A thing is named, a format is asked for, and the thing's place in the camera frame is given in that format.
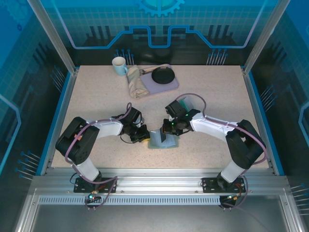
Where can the teal card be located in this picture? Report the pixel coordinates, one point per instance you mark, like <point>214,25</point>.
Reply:
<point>189,101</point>
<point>185,104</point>

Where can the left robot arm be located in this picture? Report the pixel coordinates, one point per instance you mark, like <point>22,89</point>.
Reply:
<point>77,142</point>

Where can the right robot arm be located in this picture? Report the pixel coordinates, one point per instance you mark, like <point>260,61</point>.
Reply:
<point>246,145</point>

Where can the lavender tray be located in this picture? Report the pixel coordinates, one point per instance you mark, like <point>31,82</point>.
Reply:
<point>166,87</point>

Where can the beige cloth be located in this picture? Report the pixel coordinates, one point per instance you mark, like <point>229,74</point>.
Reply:
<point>135,84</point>

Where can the black round pan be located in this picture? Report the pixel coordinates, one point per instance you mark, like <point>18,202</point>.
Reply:
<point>163,75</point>

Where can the light blue mug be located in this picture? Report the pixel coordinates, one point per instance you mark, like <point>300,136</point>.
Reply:
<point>119,68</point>

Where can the small connector board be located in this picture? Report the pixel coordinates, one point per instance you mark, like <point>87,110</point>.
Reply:
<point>92,197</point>
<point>231,198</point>

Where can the grey metal shelf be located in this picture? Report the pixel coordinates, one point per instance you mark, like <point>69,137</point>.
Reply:
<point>157,220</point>

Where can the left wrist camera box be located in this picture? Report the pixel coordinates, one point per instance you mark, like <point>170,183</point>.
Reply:
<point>142,120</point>

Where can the aluminium mounting rail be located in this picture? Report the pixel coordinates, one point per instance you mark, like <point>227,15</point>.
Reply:
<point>157,181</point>

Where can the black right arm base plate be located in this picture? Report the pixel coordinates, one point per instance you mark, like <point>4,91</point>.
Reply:
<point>210,186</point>

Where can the aluminium side rail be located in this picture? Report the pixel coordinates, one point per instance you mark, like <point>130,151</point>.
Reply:
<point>257,113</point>
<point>63,113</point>

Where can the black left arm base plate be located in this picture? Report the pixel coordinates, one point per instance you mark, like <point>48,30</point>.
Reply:
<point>82,187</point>

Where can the aluminium frame post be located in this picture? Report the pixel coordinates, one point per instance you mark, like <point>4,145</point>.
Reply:
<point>263,36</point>
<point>55,41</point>

